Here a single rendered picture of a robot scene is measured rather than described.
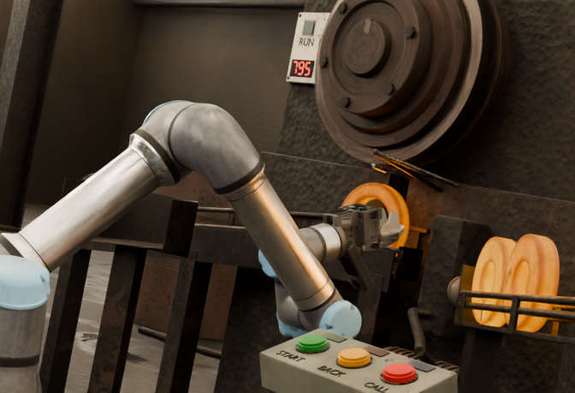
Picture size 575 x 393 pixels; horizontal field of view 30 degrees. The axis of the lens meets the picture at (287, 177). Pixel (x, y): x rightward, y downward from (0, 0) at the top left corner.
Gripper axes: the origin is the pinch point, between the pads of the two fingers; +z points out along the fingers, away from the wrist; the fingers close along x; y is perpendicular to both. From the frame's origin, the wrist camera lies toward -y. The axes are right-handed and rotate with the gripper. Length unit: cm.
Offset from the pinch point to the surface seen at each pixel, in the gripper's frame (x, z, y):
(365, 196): 15.2, 6.2, 4.1
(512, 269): -43.4, -20.7, 5.1
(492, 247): -33.9, -13.5, 5.6
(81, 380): 167, 20, -85
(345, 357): -55, -71, 8
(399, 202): 6.2, 7.1, 3.9
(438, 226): -8.4, 2.5, 1.9
